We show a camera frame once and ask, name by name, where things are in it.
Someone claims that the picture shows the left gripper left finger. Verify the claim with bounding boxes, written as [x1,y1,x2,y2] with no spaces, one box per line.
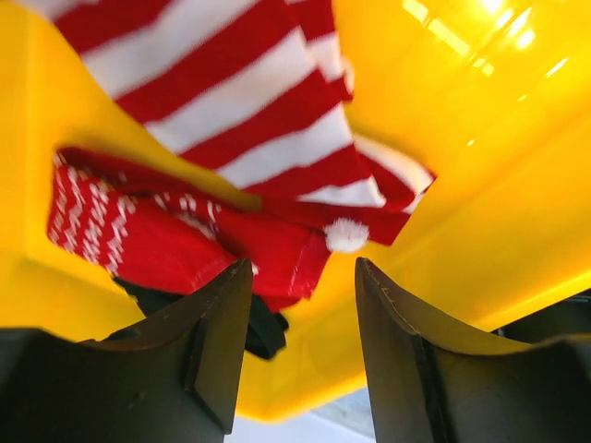
[1,259,252,442]

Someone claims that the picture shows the yellow plastic tray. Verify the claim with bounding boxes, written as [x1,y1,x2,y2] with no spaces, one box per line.
[1,1,590,421]

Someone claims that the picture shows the red white striped sock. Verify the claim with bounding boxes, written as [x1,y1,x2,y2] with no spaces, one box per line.
[28,0,434,251]

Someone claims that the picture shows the red patterned sock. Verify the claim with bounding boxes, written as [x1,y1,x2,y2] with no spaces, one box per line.
[47,147,330,312]

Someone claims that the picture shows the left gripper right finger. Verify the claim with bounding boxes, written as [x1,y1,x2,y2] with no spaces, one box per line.
[355,258,590,442]

